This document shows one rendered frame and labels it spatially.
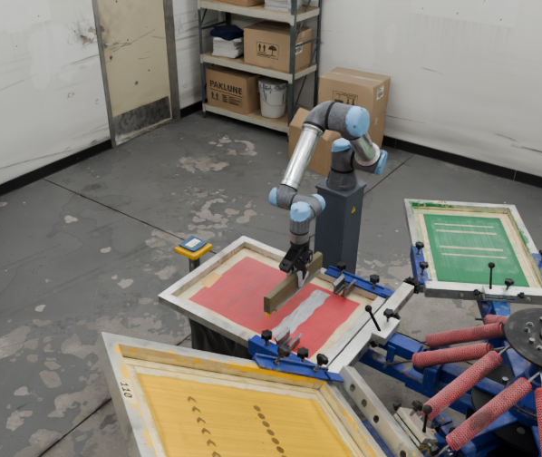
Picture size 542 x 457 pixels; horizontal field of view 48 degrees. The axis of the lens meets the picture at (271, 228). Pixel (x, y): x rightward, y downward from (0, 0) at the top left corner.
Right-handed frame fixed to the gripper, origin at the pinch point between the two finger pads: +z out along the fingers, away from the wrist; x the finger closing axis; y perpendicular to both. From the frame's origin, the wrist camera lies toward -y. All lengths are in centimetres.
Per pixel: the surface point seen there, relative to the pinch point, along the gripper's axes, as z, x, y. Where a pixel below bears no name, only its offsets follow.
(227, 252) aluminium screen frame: 10.1, 45.6, 12.9
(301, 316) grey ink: 12.7, -5.3, -2.3
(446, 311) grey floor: 110, -20, 157
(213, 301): 13.4, 30.4, -15.7
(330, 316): 13.5, -14.4, 5.7
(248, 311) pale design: 13.4, 14.4, -12.0
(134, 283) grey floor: 109, 169, 56
